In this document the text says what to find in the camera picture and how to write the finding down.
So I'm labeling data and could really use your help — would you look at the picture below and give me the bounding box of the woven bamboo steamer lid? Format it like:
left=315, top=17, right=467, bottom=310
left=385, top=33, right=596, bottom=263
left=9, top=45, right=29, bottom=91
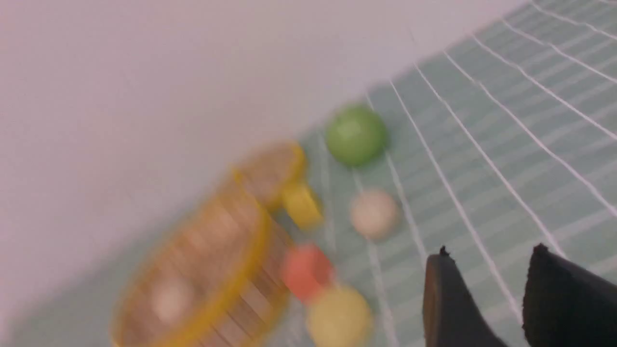
left=231, top=141, right=307, bottom=211

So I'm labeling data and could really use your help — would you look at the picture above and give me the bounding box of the yellow bun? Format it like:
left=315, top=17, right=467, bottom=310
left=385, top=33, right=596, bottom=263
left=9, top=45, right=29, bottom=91
left=306, top=285, right=373, bottom=347

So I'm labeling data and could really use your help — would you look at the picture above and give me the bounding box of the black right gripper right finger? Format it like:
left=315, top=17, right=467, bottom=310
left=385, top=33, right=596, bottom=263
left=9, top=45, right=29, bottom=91
left=523, top=244, right=617, bottom=347

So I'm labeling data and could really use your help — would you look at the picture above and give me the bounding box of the white bun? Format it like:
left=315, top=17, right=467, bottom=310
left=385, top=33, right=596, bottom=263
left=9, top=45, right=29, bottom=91
left=151, top=278, right=195, bottom=324
left=349, top=187, right=401, bottom=240

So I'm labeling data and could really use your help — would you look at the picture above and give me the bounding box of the orange cube block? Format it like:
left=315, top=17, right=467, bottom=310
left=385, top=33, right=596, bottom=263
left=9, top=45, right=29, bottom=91
left=281, top=243, right=335, bottom=304

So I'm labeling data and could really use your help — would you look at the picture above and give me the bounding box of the green apple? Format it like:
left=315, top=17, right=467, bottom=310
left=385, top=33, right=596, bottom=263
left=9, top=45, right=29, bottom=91
left=324, top=103, right=390, bottom=167

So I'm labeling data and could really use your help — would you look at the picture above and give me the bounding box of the yellow cube block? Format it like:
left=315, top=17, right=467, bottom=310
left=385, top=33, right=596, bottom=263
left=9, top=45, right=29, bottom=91
left=282, top=182, right=324, bottom=230

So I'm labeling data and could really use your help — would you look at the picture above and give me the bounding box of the green checkered tablecloth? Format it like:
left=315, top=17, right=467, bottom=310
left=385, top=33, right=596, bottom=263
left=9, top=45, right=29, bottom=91
left=1, top=0, right=616, bottom=347

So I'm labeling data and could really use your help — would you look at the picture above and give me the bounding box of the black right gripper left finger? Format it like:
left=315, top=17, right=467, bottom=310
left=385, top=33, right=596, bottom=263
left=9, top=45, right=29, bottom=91
left=423, top=246, right=506, bottom=347

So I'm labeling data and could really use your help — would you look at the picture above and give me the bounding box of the bamboo steamer tray yellow rim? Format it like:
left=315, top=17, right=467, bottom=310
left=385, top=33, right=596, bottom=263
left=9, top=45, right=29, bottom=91
left=110, top=183, right=292, bottom=347

